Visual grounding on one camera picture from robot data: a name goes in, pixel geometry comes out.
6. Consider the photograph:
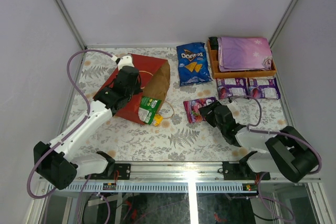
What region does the purple Fox's berries candy bag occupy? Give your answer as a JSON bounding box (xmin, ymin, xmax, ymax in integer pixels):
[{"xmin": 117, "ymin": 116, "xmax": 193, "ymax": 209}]
[{"xmin": 183, "ymin": 97, "xmax": 216, "ymax": 123}]

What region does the red brown paper bag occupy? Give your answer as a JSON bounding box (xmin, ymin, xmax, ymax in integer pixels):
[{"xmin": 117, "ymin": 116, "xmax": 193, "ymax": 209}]
[{"xmin": 92, "ymin": 54, "xmax": 171, "ymax": 125}]

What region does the purple snack packet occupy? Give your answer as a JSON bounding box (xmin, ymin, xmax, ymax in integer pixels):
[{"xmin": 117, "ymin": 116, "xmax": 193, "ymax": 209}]
[
  {"xmin": 216, "ymin": 78, "xmax": 248, "ymax": 99},
  {"xmin": 248, "ymin": 78, "xmax": 281, "ymax": 100}
]

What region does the green snack packet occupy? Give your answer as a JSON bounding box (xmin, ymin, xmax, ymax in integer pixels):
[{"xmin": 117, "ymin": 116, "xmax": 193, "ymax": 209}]
[{"xmin": 138, "ymin": 96, "xmax": 162, "ymax": 125}]

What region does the yellow snack packet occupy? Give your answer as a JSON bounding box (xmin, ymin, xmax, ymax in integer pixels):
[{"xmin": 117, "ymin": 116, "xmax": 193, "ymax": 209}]
[{"xmin": 152, "ymin": 114, "xmax": 163, "ymax": 126}]

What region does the blue Doritos chip bag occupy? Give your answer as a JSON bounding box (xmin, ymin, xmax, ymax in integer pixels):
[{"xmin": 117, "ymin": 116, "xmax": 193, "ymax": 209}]
[{"xmin": 176, "ymin": 42, "xmax": 212, "ymax": 87}]

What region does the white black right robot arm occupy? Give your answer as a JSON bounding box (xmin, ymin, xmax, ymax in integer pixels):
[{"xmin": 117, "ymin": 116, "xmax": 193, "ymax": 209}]
[{"xmin": 200, "ymin": 101, "xmax": 322, "ymax": 183}]

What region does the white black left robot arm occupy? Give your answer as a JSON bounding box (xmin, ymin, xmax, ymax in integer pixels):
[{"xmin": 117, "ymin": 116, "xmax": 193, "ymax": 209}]
[{"xmin": 34, "ymin": 65, "xmax": 142, "ymax": 190}]

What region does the orange wooden tray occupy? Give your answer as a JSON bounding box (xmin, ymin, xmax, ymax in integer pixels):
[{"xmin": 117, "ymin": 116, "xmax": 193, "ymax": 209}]
[{"xmin": 206, "ymin": 37, "xmax": 277, "ymax": 79}]

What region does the purple snowflake cloth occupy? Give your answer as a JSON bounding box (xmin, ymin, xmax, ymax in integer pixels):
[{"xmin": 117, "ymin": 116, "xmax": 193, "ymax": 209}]
[{"xmin": 217, "ymin": 37, "xmax": 272, "ymax": 72}]

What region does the black object in tray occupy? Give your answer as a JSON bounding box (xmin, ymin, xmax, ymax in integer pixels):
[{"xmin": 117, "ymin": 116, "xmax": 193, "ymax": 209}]
[{"xmin": 208, "ymin": 37, "xmax": 218, "ymax": 50}]

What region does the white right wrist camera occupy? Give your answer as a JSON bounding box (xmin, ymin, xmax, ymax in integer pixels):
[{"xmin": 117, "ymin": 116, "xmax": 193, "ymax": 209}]
[{"xmin": 227, "ymin": 101, "xmax": 239, "ymax": 116}]

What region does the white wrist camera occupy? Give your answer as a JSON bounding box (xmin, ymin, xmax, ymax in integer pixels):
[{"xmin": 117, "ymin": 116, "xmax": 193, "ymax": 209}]
[
  {"xmin": 227, "ymin": 101, "xmax": 239, "ymax": 116},
  {"xmin": 111, "ymin": 54, "xmax": 134, "ymax": 70}
]

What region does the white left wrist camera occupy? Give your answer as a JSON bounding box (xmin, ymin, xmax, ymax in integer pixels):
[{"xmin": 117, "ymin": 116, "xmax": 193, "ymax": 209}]
[{"xmin": 111, "ymin": 54, "xmax": 134, "ymax": 70}]

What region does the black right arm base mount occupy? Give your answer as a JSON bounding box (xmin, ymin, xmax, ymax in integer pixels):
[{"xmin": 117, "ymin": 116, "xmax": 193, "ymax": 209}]
[{"xmin": 222, "ymin": 162, "xmax": 264, "ymax": 180}]

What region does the aluminium front rail frame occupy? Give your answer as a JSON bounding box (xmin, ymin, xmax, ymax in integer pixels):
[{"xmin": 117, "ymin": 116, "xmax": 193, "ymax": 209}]
[{"xmin": 26, "ymin": 160, "xmax": 329, "ymax": 224}]

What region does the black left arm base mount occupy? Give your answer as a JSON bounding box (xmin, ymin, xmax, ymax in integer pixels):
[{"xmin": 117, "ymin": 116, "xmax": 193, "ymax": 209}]
[{"xmin": 90, "ymin": 163, "xmax": 131, "ymax": 181}]

